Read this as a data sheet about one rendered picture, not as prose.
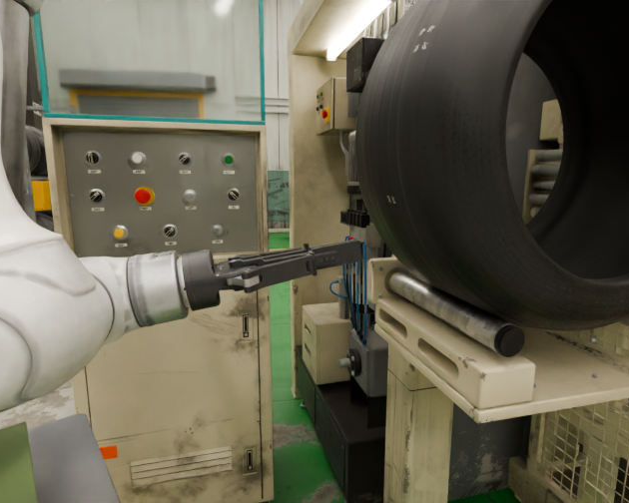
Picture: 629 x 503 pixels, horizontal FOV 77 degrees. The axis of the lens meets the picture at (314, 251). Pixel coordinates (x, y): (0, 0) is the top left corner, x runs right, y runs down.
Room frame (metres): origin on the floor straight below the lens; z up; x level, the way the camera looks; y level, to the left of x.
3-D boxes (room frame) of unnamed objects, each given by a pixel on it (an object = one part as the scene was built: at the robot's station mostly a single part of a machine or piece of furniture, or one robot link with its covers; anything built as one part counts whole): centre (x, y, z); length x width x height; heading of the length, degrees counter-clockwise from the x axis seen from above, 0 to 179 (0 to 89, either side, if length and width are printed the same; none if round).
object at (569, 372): (0.71, -0.36, 0.80); 0.37 x 0.36 x 0.02; 104
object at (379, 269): (0.88, -0.31, 0.90); 0.40 x 0.03 x 0.10; 104
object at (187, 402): (1.26, 0.45, 0.63); 0.56 x 0.41 x 1.27; 104
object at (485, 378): (0.68, -0.22, 0.83); 0.36 x 0.09 x 0.06; 14
